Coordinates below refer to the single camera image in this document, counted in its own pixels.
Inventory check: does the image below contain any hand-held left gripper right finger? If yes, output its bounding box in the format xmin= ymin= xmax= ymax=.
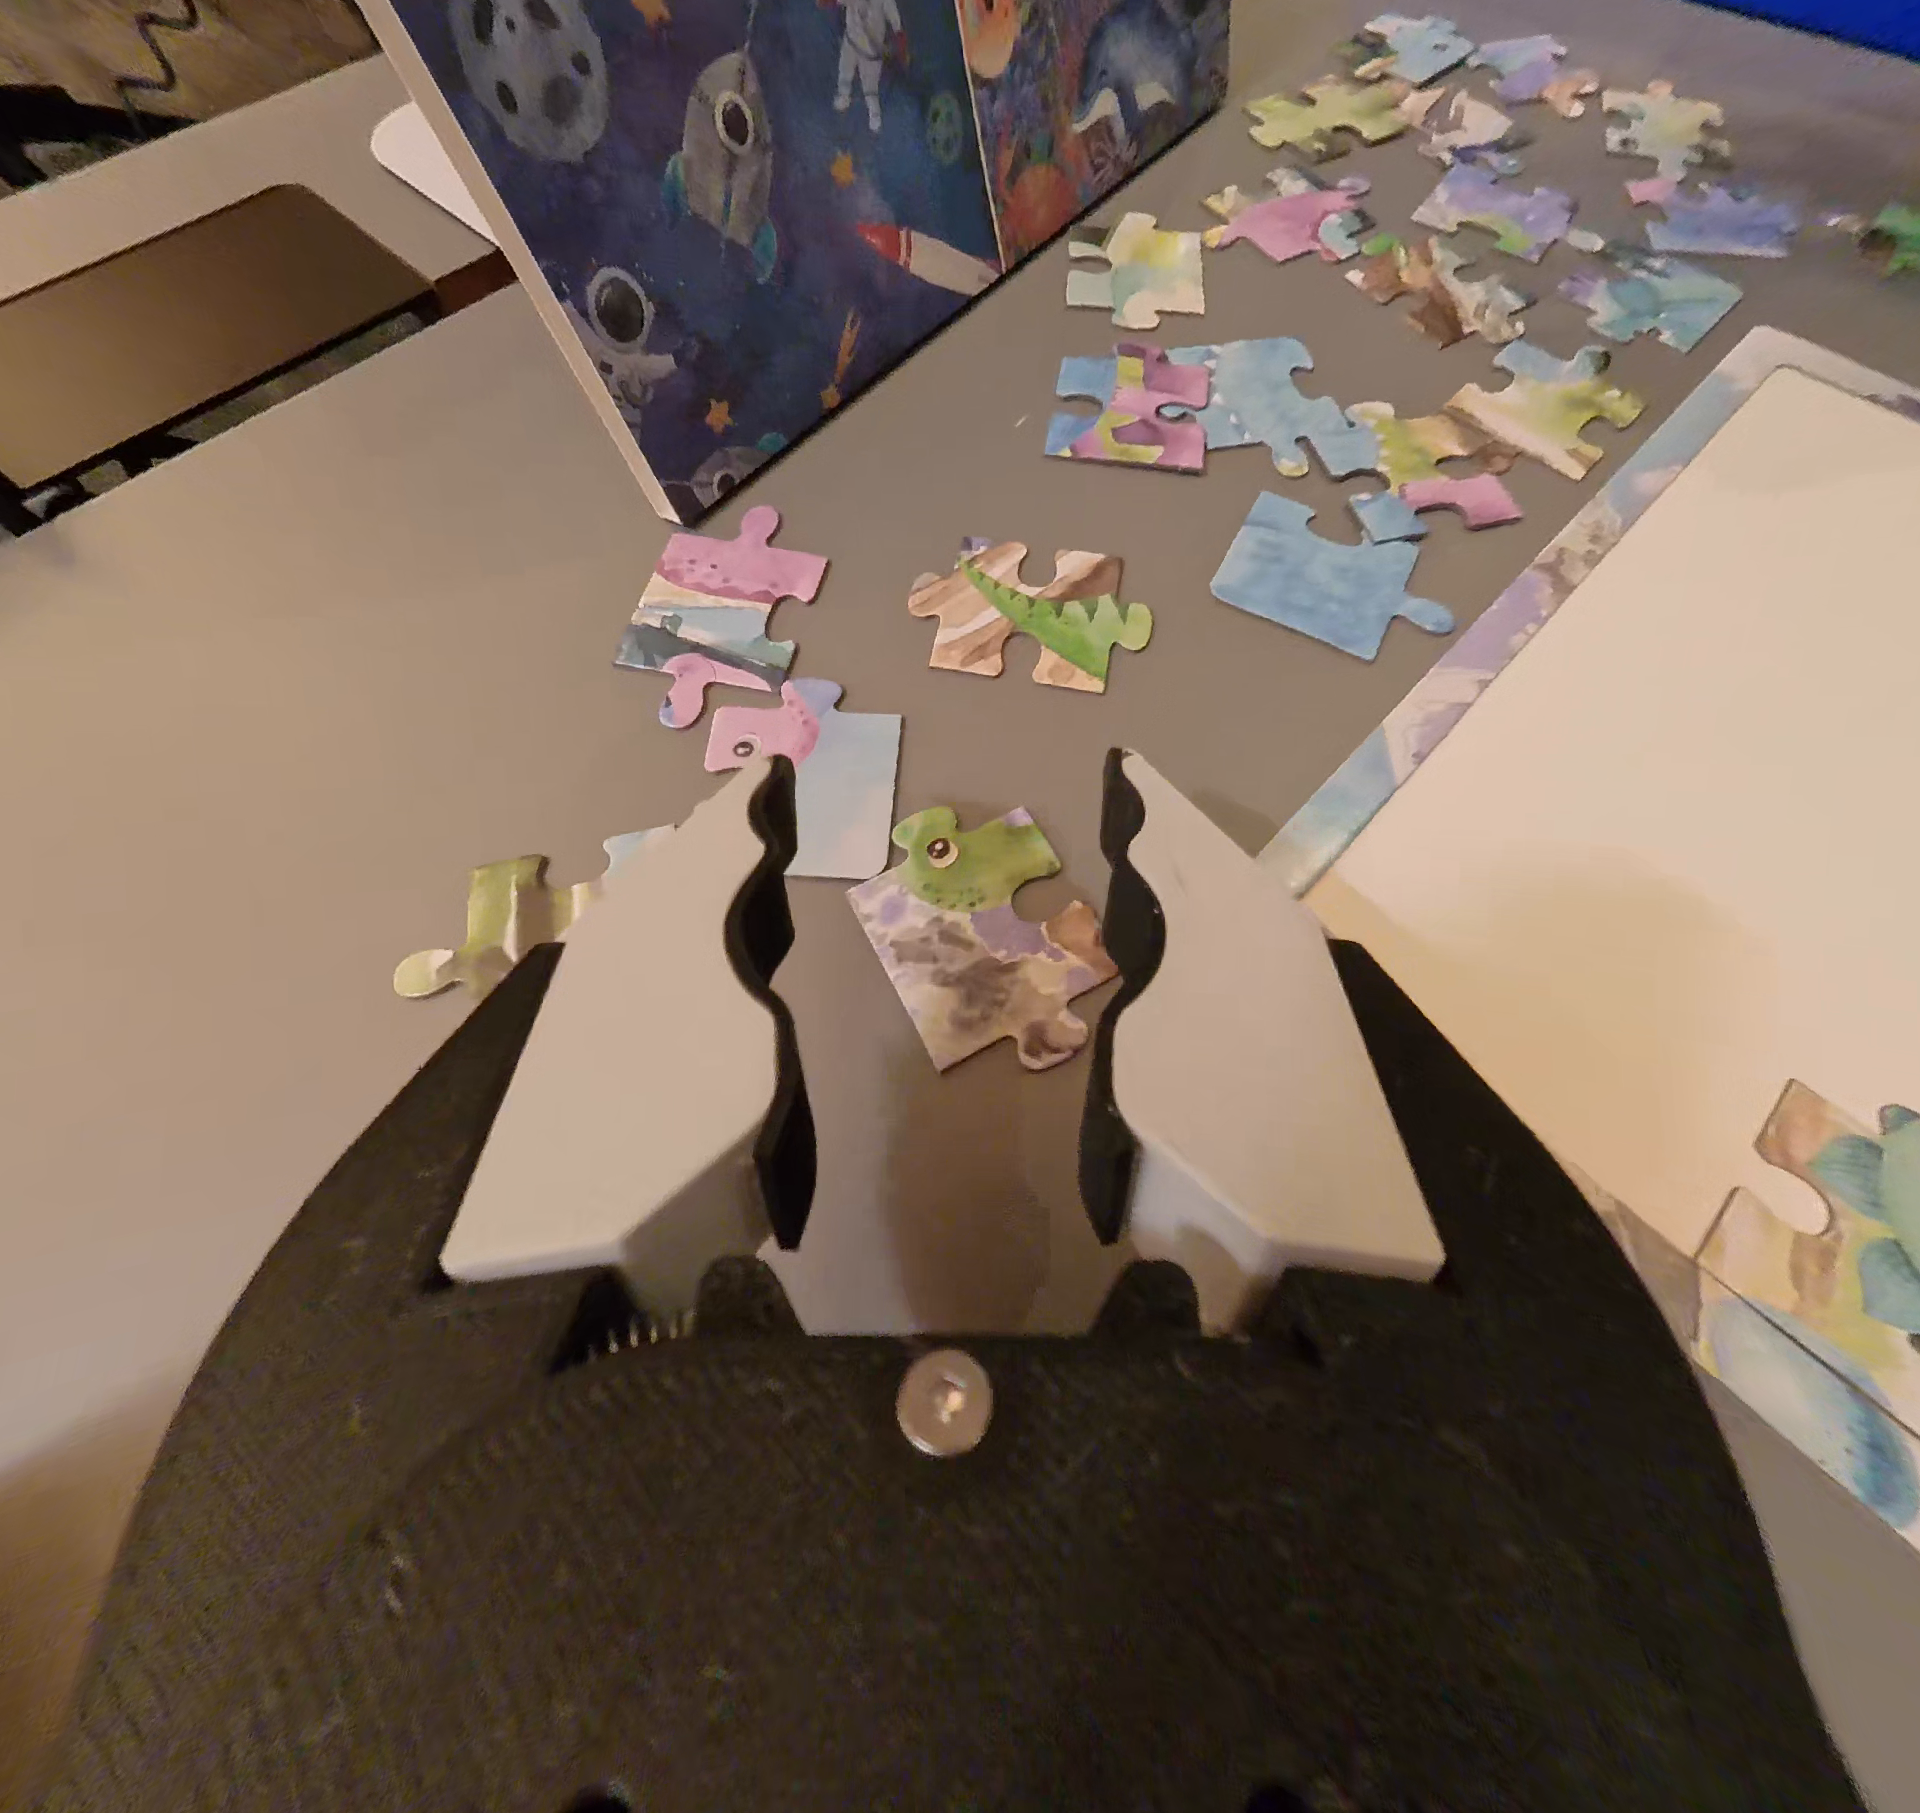
xmin=1078 ymin=749 xmax=1450 ymax=1291

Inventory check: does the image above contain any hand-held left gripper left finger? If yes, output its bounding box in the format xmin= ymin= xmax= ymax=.
xmin=436 ymin=752 xmax=818 ymax=1291

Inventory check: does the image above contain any green dinosaur head jigsaw piece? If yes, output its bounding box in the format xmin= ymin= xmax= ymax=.
xmin=844 ymin=802 xmax=1124 ymax=1079

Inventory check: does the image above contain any puzzle tray with painted border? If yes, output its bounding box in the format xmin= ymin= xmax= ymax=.
xmin=1259 ymin=327 xmax=1920 ymax=1531

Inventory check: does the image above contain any light blue jigsaw piece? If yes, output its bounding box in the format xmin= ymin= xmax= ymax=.
xmin=1209 ymin=491 xmax=1460 ymax=662

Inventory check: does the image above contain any green beige jigsaw piece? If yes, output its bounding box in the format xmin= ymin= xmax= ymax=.
xmin=905 ymin=536 xmax=1157 ymax=694

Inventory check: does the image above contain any pale blue yellow jigsaw piece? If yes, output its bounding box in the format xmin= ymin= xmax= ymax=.
xmin=1695 ymin=1079 xmax=1920 ymax=1343

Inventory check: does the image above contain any pile of jigsaw pieces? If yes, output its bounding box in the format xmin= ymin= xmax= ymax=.
xmin=392 ymin=10 xmax=1920 ymax=1004

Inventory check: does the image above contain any illustrated puzzle box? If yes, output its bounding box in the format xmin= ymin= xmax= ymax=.
xmin=292 ymin=0 xmax=1236 ymax=528

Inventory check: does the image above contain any white card sheet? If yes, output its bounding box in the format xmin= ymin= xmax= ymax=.
xmin=370 ymin=100 xmax=504 ymax=246

